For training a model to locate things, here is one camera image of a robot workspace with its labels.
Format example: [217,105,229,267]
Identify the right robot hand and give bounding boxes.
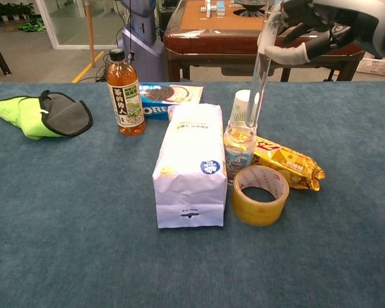
[264,0,385,65]

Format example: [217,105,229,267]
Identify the white tube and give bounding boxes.
[246,2,284,130]

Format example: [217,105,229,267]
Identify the amber tea bottle black cap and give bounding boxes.
[105,47,147,137]

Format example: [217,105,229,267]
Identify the white plastic basket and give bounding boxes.
[355,51,385,78]

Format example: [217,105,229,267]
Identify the black mahjong table centre disc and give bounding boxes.
[233,0,275,17]

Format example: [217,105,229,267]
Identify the brown mahjong table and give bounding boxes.
[163,0,366,83]

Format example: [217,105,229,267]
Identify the white paper cup leaf print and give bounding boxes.
[229,89,261,126]

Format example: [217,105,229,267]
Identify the standing blue mahjong tile group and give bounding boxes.
[200,0,227,18]

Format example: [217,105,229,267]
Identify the golden snack packet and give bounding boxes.
[252,135,327,193]

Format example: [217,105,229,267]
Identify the clear jar cartoon label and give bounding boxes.
[223,123,257,186]

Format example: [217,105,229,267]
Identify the yellow packing tape roll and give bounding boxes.
[230,165,291,227]

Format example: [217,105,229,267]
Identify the blue Oreo cookie box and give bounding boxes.
[139,83,205,121]

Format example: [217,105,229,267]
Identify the white paper bag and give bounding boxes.
[152,103,229,229]

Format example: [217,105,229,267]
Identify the wooden pole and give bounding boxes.
[84,0,96,69]

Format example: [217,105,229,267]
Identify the grey cloth black trim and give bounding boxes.
[38,90,94,137]

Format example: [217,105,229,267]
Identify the green fabric on floor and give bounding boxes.
[16,17,47,33]

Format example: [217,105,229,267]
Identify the lime green microfiber cloth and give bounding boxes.
[0,95,65,141]

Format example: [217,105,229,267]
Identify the potted green plants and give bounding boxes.
[0,2,36,23]

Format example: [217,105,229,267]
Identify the purple robot pedestal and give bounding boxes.
[117,0,166,83]

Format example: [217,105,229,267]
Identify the black hanging cable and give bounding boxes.
[126,0,136,64]

